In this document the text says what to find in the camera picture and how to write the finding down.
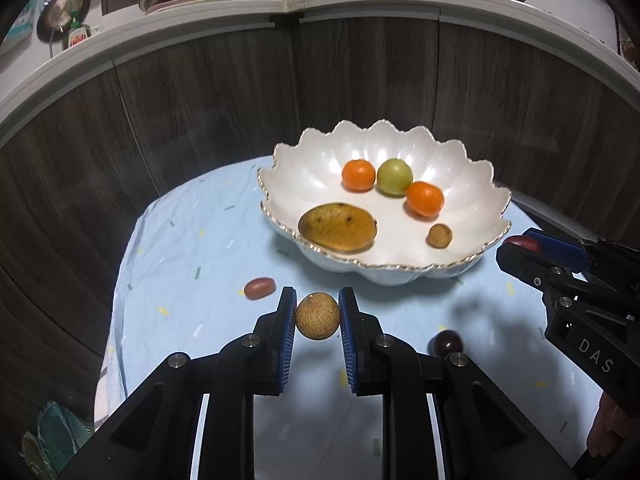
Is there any dark purple round fruit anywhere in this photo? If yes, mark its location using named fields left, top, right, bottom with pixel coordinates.
left=427, top=329, right=464, bottom=360

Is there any red jujube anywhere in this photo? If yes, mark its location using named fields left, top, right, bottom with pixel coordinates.
left=243, top=277, right=277, bottom=301
left=502, top=235, right=542, bottom=256

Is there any teal patterned cloth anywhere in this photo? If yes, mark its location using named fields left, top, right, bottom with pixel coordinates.
left=22, top=400, right=96, bottom=480

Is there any pink plate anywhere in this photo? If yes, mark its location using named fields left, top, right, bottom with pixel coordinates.
left=145, top=0, right=206, bottom=13

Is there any white scalloped bowl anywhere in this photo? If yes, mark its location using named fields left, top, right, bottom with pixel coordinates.
left=257, top=120, right=513, bottom=287

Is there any orange tangerine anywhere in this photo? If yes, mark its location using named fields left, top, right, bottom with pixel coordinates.
left=341, top=159, right=377, bottom=193
left=405, top=181, right=445, bottom=219

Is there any yellow brown mango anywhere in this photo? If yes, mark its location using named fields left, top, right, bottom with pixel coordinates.
left=297, top=202, right=378, bottom=253

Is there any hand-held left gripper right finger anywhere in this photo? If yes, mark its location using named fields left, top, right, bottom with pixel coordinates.
left=338, top=286, right=578, bottom=480

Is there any small brown longan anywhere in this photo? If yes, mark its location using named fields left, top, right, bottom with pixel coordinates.
left=426, top=224, right=454, bottom=249

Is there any green round fruit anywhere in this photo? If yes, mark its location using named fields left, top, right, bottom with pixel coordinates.
left=376, top=158, right=414, bottom=197

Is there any light blue tablecloth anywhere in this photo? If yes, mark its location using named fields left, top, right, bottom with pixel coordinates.
left=95, top=155, right=616, bottom=480

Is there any green dish soap bottle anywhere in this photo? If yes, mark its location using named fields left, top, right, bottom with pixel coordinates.
left=62, top=12, right=93, bottom=51

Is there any white kitchen countertop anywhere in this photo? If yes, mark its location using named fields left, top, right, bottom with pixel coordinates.
left=0, top=0, right=640, bottom=141

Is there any person's right hand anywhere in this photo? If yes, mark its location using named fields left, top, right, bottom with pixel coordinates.
left=585, top=392, right=633, bottom=461

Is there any teal printed packet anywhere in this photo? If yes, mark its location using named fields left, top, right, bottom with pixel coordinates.
left=0, top=0, right=38, bottom=56

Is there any dark wood kitchen cabinet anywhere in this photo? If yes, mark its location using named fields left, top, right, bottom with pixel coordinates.
left=0, top=15, right=640, bottom=461

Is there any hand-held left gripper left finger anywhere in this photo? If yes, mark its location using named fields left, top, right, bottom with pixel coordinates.
left=57, top=286, right=297, bottom=480

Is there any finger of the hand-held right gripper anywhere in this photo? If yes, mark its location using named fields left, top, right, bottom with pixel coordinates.
left=496, top=245, right=576, bottom=311
left=522, top=228, right=640, bottom=291

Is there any hanging frying pan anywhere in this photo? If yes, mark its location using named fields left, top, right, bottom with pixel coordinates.
left=36, top=0, right=92, bottom=58

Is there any large brown longan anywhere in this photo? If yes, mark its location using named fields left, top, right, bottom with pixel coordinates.
left=295, top=292, right=342, bottom=342

